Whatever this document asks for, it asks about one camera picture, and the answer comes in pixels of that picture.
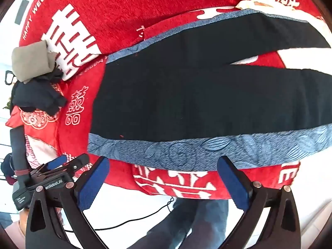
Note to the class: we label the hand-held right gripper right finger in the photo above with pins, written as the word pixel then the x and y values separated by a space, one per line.
pixel 233 184

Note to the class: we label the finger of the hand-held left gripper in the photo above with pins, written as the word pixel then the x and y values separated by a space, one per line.
pixel 55 161
pixel 77 162

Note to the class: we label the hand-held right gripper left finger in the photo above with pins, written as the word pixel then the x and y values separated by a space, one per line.
pixel 94 184

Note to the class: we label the black pants with blue stripe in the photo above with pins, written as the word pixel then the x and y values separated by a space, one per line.
pixel 181 96

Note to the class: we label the person's left forearm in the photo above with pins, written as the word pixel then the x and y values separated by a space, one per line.
pixel 15 236

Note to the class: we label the white red patterned pillow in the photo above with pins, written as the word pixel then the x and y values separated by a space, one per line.
pixel 39 150

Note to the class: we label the red embroidered pillow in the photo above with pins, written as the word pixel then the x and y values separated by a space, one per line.
pixel 36 124

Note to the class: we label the person's legs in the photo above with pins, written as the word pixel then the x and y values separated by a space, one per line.
pixel 197 223

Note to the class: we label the green plant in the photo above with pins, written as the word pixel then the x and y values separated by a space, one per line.
pixel 7 103

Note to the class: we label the folded black cloth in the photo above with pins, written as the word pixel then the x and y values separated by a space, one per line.
pixel 36 93

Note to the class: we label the folded grey cloth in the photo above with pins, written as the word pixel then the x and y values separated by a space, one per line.
pixel 31 59

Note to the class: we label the red printed blanket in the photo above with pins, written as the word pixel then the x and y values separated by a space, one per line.
pixel 129 10

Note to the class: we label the peach bed sheet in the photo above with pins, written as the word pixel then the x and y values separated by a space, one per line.
pixel 249 4

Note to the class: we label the black framed wall mirror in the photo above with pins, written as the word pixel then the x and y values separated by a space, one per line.
pixel 9 77

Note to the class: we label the grey wall vent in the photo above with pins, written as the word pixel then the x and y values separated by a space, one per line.
pixel 22 11

